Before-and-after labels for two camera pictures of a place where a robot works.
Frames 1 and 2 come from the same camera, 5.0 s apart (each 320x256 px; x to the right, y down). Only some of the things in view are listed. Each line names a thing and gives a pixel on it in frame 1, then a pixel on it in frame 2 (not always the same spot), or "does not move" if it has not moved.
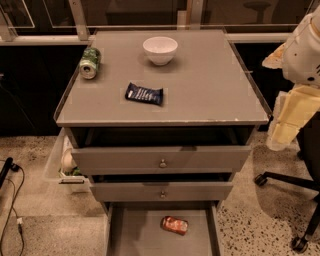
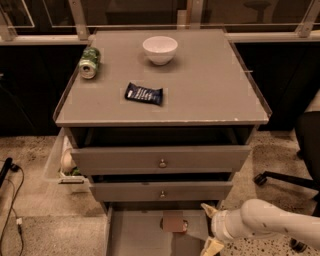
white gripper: x=302 y=55 → x=219 y=224
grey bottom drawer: x=133 y=228 does not move
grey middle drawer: x=161 y=191 does not move
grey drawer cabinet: x=162 y=120 does not move
